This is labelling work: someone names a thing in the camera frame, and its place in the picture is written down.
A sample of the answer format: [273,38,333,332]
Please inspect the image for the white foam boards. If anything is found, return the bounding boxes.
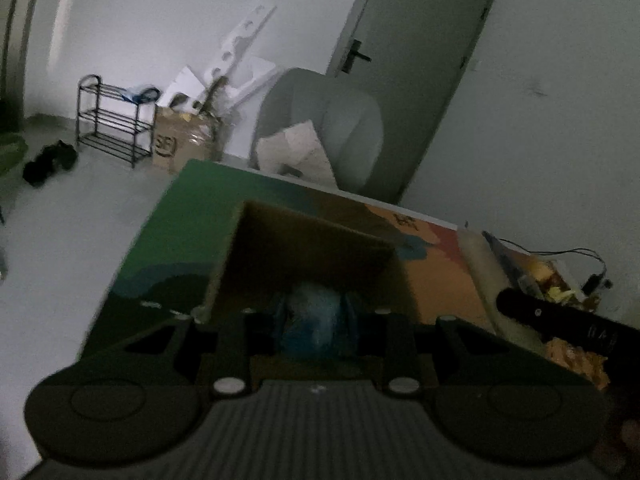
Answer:
[164,4,279,112]

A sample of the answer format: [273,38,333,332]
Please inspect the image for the printed brown cardboard box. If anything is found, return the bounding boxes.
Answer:
[152,104,224,175]

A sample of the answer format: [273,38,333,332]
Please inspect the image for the black metal shoe rack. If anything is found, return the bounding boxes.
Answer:
[75,74,156,169]

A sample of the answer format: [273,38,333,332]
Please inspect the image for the colourful snack packet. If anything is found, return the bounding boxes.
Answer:
[481,231,602,312]

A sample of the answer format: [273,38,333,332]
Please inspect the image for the black shoes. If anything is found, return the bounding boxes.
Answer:
[22,139,79,187]

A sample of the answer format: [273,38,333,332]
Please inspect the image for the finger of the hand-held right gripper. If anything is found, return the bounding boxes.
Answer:
[496,287,569,337]

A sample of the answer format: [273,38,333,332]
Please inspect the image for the black cable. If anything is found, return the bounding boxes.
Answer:
[499,239,609,281]

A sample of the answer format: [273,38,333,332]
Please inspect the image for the beige paper roll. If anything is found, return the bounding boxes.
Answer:
[458,226,547,352]

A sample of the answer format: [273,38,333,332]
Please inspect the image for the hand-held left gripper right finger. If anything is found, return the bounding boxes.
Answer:
[345,292,590,397]

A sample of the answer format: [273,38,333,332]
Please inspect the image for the orange snack packet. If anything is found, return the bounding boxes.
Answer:
[544,336,612,392]

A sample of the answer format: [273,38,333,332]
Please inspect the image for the blue snack packet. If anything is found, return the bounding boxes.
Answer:
[272,282,358,361]

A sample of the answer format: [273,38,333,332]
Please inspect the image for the grey armchair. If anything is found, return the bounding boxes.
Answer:
[249,67,384,196]

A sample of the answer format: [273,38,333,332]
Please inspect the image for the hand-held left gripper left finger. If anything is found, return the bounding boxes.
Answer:
[80,292,291,400]

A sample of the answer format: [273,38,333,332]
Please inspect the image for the small black device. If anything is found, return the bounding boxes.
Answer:
[581,270,614,297]

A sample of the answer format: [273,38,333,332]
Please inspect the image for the blue item on rack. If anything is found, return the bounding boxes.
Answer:
[119,84,161,104]

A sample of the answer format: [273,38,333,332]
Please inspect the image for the grey door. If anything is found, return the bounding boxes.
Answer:
[326,0,499,204]

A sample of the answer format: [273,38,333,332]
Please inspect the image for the colourful printed table mat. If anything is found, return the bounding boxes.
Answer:
[77,159,501,361]

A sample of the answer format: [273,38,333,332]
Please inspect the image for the black door handle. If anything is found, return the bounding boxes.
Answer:
[344,38,372,74]

